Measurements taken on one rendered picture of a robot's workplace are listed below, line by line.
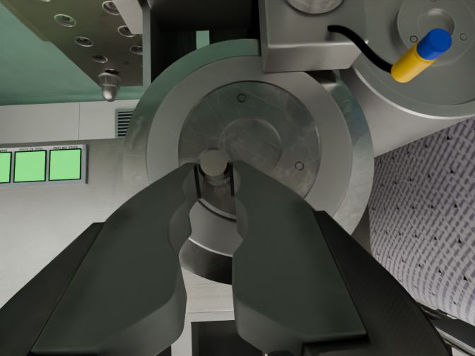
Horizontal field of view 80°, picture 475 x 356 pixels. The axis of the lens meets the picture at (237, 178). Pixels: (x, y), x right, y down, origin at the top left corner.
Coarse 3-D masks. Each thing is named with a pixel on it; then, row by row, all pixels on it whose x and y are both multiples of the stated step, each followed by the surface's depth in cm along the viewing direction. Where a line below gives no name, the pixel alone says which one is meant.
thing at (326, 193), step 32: (224, 64) 16; (256, 64) 16; (192, 96) 16; (320, 96) 16; (160, 128) 16; (320, 128) 16; (160, 160) 16; (352, 160) 16; (320, 192) 16; (192, 224) 15; (224, 224) 15
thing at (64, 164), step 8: (56, 152) 49; (64, 152) 49; (72, 152) 49; (56, 160) 49; (64, 160) 49; (72, 160) 49; (56, 168) 49; (64, 168) 49; (72, 168) 49; (56, 176) 49; (64, 176) 49; (72, 176) 49
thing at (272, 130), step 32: (224, 96) 15; (256, 96) 15; (288, 96) 15; (192, 128) 15; (224, 128) 15; (256, 128) 15; (288, 128) 15; (192, 160) 15; (256, 160) 15; (288, 160) 15; (320, 160) 15; (224, 192) 14
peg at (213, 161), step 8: (208, 152) 12; (216, 152) 12; (224, 152) 12; (200, 160) 12; (208, 160) 12; (216, 160) 12; (224, 160) 12; (200, 168) 12; (208, 168) 12; (216, 168) 12; (224, 168) 12; (208, 176) 12; (216, 176) 12; (224, 176) 12; (216, 184) 14
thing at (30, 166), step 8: (32, 152) 49; (40, 152) 49; (16, 160) 49; (24, 160) 49; (32, 160) 49; (40, 160) 49; (16, 168) 49; (24, 168) 49; (32, 168) 49; (40, 168) 49; (16, 176) 49; (24, 176) 49; (32, 176) 49; (40, 176) 49
